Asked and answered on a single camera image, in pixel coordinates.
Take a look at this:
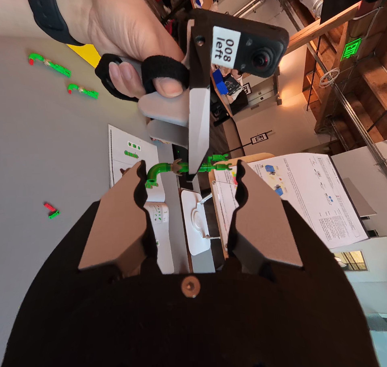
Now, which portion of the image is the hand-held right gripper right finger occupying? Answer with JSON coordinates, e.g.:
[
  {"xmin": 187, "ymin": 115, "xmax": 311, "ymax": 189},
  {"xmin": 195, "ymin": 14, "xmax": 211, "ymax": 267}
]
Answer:
[{"xmin": 227, "ymin": 159, "xmax": 303, "ymax": 269}]

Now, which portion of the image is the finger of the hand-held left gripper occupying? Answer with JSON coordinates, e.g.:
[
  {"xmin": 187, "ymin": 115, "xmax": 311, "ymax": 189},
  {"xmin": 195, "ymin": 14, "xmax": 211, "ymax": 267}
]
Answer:
[{"xmin": 186, "ymin": 87, "xmax": 211, "ymax": 183}]

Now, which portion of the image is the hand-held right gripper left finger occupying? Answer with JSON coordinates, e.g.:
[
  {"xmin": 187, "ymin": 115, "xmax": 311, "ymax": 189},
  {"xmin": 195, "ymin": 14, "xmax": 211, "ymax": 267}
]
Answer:
[{"xmin": 78, "ymin": 160, "xmax": 158, "ymax": 270}]

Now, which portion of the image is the green lego bamboo stem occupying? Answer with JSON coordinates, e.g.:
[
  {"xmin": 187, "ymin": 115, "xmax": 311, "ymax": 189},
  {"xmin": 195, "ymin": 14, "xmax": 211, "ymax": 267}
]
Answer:
[{"xmin": 146, "ymin": 154, "xmax": 233, "ymax": 189}]

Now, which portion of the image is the person's left forearm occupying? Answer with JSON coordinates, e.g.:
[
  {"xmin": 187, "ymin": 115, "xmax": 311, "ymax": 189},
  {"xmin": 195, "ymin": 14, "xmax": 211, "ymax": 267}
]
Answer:
[{"xmin": 0, "ymin": 0, "xmax": 40, "ymax": 38}]

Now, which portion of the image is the lego instruction booklet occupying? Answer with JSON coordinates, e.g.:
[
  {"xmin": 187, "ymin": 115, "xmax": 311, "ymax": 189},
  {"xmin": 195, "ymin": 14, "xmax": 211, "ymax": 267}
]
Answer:
[{"xmin": 144, "ymin": 202, "xmax": 175, "ymax": 274}]

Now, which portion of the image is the white lego instruction sheet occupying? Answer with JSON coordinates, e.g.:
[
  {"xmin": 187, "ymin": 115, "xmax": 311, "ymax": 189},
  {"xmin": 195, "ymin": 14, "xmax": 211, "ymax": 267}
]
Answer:
[{"xmin": 108, "ymin": 124, "xmax": 166, "ymax": 202}]

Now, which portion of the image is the green curved lego piece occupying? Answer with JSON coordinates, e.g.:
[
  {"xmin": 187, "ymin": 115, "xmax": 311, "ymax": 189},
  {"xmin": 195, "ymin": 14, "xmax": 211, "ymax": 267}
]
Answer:
[
  {"xmin": 67, "ymin": 83, "xmax": 100, "ymax": 99},
  {"xmin": 28, "ymin": 53, "xmax": 72, "ymax": 78}
]

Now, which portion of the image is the person's left hand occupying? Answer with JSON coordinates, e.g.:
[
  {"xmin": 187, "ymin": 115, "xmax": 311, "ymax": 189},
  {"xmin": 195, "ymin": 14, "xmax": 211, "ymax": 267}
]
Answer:
[{"xmin": 53, "ymin": 0, "xmax": 185, "ymax": 99}]

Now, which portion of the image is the black electronic box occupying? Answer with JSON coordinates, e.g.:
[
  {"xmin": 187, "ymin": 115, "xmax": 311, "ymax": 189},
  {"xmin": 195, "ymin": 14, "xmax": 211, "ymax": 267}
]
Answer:
[{"xmin": 172, "ymin": 143, "xmax": 190, "ymax": 178}]

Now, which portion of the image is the printed paper on wooden board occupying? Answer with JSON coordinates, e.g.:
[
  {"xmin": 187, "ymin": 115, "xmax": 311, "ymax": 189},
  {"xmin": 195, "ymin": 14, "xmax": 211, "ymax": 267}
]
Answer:
[{"xmin": 211, "ymin": 153, "xmax": 370, "ymax": 259}]

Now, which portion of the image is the blue plastic bin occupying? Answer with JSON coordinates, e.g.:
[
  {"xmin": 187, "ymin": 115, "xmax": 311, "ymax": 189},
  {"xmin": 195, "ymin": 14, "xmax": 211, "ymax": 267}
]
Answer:
[{"xmin": 212, "ymin": 69, "xmax": 228, "ymax": 95}]

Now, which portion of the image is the small tag sign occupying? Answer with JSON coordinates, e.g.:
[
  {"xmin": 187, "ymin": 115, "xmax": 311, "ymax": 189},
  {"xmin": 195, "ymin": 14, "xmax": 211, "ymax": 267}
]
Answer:
[{"xmin": 250, "ymin": 130, "xmax": 273, "ymax": 146}]

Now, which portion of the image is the green exit sign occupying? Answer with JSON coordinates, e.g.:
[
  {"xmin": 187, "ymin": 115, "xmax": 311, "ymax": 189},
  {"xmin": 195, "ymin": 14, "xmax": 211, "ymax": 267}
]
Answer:
[{"xmin": 340, "ymin": 37, "xmax": 363, "ymax": 62}]

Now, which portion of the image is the yellow plastic bin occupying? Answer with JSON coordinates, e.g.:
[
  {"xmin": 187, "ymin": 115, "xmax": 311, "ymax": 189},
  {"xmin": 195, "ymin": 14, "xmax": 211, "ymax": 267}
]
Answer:
[{"xmin": 67, "ymin": 43, "xmax": 102, "ymax": 69}]

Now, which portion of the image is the black wrist band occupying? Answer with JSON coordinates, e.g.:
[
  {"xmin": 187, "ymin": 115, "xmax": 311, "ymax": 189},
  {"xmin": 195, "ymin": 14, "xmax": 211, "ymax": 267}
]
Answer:
[{"xmin": 24, "ymin": 0, "xmax": 84, "ymax": 46}]

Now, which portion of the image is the white cable coil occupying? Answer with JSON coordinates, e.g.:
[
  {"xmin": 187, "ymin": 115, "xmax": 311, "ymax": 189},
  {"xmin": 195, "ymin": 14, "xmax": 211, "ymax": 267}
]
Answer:
[{"xmin": 319, "ymin": 68, "xmax": 341, "ymax": 87}]

